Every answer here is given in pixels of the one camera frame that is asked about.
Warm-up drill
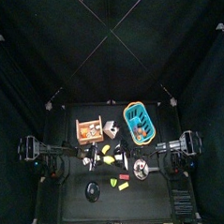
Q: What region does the wooden toy crate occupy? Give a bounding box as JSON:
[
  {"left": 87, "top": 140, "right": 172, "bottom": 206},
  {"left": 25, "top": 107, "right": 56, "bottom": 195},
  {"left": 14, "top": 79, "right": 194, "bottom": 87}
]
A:
[{"left": 75, "top": 114, "right": 106, "bottom": 146}]

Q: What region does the orange toy food piece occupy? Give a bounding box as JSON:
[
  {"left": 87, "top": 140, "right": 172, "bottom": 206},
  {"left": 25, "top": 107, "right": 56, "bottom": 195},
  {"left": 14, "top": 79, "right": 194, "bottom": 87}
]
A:
[{"left": 80, "top": 127, "right": 90, "bottom": 138}]

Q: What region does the thin diagonal brace cord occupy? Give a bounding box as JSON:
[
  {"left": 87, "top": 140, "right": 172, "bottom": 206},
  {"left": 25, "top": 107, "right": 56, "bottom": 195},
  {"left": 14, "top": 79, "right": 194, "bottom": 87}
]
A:
[
  {"left": 42, "top": 0, "right": 158, "bottom": 103},
  {"left": 71, "top": 0, "right": 173, "bottom": 105}
]

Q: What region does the small white grey box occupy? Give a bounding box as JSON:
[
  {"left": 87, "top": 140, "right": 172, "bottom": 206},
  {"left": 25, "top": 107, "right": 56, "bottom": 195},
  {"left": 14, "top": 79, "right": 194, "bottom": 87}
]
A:
[{"left": 102, "top": 119, "right": 121, "bottom": 141}]

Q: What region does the white toy food piece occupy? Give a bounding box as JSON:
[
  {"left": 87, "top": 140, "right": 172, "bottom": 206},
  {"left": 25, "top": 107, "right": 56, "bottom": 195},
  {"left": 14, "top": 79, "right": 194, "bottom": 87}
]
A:
[{"left": 87, "top": 123, "right": 102, "bottom": 137}]

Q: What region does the teal basket with orange rim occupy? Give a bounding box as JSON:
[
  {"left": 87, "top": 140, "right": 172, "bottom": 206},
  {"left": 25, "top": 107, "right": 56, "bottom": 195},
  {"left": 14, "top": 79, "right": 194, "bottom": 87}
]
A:
[{"left": 122, "top": 100, "right": 157, "bottom": 147}]

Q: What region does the silver toy pan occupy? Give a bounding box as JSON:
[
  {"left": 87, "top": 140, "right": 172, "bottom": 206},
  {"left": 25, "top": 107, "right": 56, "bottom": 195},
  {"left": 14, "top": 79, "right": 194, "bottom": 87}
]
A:
[{"left": 132, "top": 157, "right": 161, "bottom": 181}]

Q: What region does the pale yellow toy block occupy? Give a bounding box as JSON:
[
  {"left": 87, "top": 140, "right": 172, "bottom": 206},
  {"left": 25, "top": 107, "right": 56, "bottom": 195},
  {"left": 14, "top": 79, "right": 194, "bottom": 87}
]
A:
[{"left": 117, "top": 182, "right": 130, "bottom": 191}]

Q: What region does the green-yellow toy corn husk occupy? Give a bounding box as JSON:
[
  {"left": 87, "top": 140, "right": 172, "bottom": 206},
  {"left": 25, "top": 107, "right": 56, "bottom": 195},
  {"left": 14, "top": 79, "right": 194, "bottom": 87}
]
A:
[{"left": 102, "top": 155, "right": 116, "bottom": 166}]

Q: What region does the black round lid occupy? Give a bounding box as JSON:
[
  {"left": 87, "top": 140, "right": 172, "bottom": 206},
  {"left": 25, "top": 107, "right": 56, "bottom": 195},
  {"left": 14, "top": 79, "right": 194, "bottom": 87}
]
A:
[{"left": 83, "top": 180, "right": 101, "bottom": 203}]

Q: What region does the yellow toy corn cob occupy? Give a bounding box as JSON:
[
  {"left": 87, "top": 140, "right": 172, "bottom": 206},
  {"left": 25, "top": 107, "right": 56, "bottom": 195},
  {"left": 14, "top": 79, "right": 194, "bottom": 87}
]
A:
[{"left": 101, "top": 144, "right": 112, "bottom": 156}]

